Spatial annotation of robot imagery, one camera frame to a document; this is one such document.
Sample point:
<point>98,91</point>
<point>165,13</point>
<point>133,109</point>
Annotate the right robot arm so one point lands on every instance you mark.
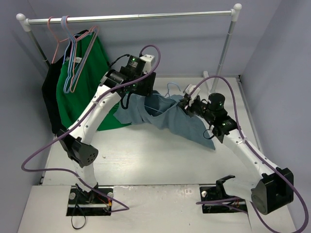
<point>268,188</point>

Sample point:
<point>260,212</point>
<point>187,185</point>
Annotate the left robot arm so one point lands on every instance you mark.
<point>137,77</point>

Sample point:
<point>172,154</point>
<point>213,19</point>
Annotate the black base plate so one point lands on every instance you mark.
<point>82,204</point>
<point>217,201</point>

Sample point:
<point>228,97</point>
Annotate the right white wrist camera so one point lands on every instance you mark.
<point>191,92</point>

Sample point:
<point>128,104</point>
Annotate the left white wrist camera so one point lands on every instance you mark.
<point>149,61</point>

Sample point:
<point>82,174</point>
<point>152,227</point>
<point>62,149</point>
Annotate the green t-shirt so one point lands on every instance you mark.
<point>71,105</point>

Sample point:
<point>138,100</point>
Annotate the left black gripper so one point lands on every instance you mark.
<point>145,86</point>

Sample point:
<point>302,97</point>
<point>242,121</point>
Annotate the silver clothes rack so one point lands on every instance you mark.
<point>234,13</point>

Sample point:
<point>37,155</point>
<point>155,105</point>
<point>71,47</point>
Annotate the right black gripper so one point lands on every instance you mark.
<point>185,105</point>

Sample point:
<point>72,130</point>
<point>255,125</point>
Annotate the black t-shirt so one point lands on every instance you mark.
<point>49,93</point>

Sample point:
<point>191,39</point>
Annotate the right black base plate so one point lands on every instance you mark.
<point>217,201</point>

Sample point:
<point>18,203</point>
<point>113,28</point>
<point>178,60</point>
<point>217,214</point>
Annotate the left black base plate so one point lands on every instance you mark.
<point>82,204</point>

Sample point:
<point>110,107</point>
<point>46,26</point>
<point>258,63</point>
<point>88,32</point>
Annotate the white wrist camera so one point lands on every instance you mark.
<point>191,92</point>
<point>149,61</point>

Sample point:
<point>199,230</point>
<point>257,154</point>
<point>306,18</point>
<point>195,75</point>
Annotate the blue-grey t-shirt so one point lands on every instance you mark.
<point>164,113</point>

